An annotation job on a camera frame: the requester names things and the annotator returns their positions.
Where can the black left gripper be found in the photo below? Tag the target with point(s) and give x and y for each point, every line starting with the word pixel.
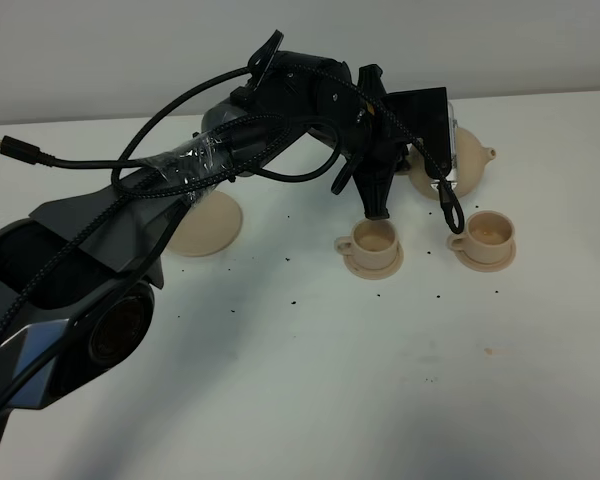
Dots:
pixel 371 144

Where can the beige ceramic teapot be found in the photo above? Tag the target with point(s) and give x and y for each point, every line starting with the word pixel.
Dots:
pixel 471 160

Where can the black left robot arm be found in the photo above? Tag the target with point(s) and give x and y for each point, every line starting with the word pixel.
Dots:
pixel 78 275

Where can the beige teapot saucer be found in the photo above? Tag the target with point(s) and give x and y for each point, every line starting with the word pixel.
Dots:
pixel 209 227

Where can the beige left teacup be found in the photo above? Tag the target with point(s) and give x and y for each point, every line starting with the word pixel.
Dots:
pixel 372 245

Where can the beige teacup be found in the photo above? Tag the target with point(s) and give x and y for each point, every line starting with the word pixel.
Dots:
pixel 487 237
pixel 372 245

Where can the beige left cup saucer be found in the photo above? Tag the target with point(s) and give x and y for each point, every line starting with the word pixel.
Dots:
pixel 377 274

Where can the beige cup saucer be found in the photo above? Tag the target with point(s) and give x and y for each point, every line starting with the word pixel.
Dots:
pixel 487 268
pixel 377 274

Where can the beige right teacup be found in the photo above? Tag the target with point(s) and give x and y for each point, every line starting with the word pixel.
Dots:
pixel 487 237

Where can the beige right cup saucer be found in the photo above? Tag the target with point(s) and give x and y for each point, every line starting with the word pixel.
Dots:
pixel 487 268

